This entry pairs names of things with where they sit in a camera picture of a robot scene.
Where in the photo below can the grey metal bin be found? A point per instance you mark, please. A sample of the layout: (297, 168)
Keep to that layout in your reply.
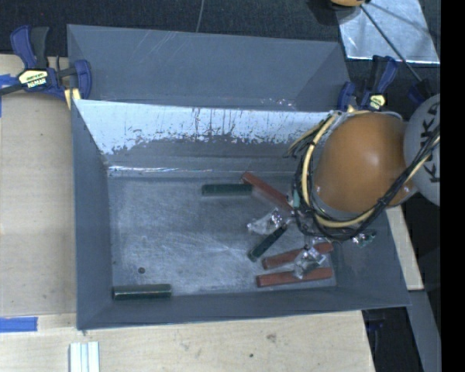
(170, 231)

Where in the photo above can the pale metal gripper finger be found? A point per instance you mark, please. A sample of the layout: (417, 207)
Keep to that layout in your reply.
(309, 261)
(266, 223)

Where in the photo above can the red-brown flat block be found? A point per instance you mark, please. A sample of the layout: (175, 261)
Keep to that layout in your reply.
(281, 260)
(279, 280)
(267, 190)

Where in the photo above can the dark green flat block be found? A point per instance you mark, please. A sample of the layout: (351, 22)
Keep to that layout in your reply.
(141, 291)
(226, 189)
(264, 245)

